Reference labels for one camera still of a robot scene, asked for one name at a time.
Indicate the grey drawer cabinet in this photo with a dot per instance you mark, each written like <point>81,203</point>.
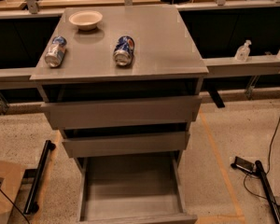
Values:
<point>166,63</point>

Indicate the top grey drawer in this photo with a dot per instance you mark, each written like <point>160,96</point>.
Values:
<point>123,112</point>

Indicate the middle grey drawer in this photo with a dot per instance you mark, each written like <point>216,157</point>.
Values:
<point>126,144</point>

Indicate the open bottom grey drawer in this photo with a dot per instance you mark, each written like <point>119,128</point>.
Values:
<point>132,189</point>

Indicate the center blue soda can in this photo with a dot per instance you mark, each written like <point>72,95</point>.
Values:
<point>123,51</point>

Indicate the blue soda can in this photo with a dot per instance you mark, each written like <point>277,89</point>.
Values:
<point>123,51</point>
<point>56,51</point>

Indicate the left blue soda can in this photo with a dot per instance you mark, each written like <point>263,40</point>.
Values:
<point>56,51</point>

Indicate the white paper bowl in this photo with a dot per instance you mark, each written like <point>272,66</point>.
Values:
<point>86,20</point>

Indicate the clear sanitizer pump bottle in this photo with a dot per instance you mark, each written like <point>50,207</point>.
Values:
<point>243,52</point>

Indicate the black floor power box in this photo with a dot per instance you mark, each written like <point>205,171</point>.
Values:
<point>243,165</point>

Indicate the right black floor bar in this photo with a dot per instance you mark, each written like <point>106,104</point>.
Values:
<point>268,192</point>

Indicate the black floor bar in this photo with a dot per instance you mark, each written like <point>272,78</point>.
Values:
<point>268,192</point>
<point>31,205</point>

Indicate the left black floor bar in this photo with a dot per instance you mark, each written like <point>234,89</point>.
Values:
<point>31,205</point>

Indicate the cardboard box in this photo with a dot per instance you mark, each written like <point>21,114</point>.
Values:
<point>11,175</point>

